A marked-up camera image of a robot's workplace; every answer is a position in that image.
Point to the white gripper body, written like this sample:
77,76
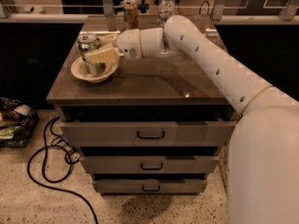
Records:
129,44

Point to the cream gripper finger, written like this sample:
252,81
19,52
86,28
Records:
109,39
106,54

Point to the green soda can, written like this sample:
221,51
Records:
88,42

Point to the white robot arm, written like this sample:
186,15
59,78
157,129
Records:
263,158

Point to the white paper bowl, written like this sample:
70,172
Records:
79,71

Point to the orange soda can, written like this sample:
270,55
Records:
130,9

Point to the clear plastic water bottle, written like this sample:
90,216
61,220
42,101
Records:
166,9

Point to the top grey drawer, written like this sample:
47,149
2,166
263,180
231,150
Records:
148,134

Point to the grey drawer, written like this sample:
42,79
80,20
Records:
149,164
149,186
148,134

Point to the grey drawer cabinet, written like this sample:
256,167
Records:
150,90

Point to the middle grey drawer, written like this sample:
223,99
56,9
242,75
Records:
149,164

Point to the tray of snack packages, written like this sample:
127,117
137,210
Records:
17,122

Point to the bottom grey drawer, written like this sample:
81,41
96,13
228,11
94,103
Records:
149,186

